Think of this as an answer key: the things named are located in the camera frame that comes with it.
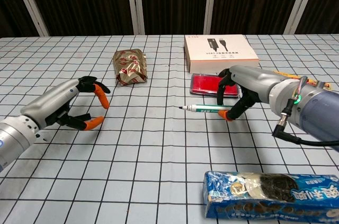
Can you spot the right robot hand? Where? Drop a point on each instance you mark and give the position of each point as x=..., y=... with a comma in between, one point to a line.
x=254, y=81

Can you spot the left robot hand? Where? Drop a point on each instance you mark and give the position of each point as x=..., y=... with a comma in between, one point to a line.
x=50, y=102

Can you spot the white green marker body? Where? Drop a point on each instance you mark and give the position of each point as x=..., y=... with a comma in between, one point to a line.
x=206, y=108

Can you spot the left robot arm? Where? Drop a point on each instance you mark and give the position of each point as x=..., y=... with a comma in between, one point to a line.
x=13, y=139

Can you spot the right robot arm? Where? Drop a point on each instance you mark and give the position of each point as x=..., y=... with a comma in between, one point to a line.
x=317, y=112

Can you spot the red ink pad case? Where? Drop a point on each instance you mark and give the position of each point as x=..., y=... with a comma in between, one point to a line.
x=204, y=84

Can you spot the yellow curry box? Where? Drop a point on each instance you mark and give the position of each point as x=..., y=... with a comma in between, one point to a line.
x=324, y=85

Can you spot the gold foil snack packet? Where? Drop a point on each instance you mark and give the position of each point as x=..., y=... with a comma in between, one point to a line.
x=130, y=67

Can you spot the checkered tablecloth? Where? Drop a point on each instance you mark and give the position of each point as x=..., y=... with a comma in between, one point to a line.
x=145, y=142

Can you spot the blue cookie package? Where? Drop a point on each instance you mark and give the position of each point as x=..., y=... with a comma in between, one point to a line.
x=265, y=197

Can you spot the white frame post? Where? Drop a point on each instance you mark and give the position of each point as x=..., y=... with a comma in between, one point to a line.
x=302, y=1
x=213, y=1
x=29, y=1
x=135, y=1

